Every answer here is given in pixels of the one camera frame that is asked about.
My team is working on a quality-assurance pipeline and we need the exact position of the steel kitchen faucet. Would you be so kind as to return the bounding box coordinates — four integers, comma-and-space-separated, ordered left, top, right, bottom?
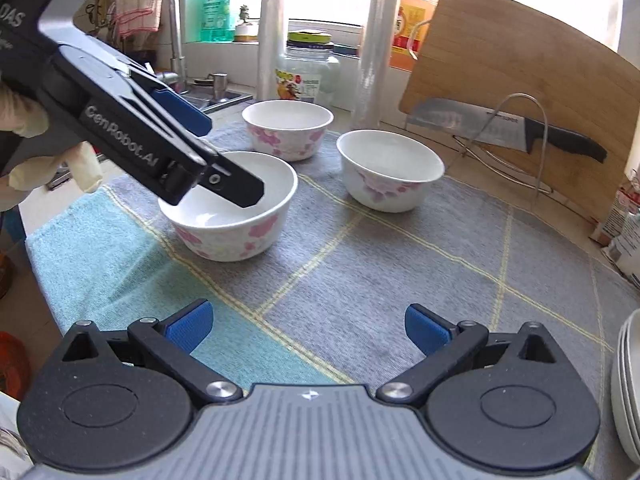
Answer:
156, 0, 190, 95

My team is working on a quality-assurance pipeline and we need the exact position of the black-handled kitchen knife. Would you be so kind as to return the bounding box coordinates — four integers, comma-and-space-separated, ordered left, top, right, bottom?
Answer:
406, 97, 608, 163

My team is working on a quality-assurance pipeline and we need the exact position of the green dish soap bottle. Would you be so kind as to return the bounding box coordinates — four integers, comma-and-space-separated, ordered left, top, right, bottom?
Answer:
201, 0, 236, 43

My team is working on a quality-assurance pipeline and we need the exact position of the person's left hand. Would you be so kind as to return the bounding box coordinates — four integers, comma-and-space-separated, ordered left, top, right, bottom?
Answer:
0, 81, 104, 212

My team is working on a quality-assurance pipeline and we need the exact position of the white red-print bag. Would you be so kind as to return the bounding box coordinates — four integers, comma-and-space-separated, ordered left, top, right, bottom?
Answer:
590, 170, 640, 246

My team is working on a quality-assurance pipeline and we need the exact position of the steel wire rack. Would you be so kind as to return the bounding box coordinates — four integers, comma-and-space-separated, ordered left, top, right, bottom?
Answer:
407, 19, 556, 196

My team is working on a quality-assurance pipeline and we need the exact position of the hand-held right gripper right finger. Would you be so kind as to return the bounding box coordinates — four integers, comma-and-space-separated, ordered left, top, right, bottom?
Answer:
376, 304, 557, 408

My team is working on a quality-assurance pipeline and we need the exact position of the clear plastic wrap roll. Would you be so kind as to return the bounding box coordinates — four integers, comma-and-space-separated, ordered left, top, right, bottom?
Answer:
257, 0, 290, 103
352, 0, 403, 131

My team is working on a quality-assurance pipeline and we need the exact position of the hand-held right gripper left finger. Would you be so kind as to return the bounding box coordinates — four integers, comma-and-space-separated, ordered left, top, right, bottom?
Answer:
60, 299, 244, 409

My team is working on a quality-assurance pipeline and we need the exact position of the pink checked dish towel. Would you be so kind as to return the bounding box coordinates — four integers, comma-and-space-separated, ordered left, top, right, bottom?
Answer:
115, 0, 163, 38

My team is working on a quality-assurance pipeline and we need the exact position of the steel sink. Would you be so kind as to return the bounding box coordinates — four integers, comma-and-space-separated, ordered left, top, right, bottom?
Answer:
182, 72, 253, 116

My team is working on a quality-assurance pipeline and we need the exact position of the white pink-flower bowl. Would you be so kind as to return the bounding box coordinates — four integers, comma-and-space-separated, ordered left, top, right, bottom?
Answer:
336, 130, 446, 213
157, 151, 299, 263
242, 100, 334, 163

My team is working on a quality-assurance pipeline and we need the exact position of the orange round object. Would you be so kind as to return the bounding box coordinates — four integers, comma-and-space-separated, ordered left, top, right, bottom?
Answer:
0, 332, 32, 403

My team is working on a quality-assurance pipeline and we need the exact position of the glass jar with dark lid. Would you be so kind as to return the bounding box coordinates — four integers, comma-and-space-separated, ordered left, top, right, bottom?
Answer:
276, 31, 341, 108

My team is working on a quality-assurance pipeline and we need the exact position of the orange cardboard box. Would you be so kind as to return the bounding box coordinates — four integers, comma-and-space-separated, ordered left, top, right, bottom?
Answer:
389, 0, 441, 72

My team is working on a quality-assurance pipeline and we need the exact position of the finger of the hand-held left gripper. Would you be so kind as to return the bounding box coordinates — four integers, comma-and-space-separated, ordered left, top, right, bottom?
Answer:
197, 154, 266, 209
127, 66, 214, 138

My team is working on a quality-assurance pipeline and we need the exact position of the wooden cutting board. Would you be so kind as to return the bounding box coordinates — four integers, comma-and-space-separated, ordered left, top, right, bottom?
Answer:
398, 0, 640, 226

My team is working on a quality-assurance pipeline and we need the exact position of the grey checked table cloth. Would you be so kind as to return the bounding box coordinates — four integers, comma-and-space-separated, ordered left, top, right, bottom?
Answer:
25, 115, 640, 466

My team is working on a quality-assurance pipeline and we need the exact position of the small plant figurine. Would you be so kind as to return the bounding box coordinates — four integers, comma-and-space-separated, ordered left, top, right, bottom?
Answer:
234, 5, 254, 42

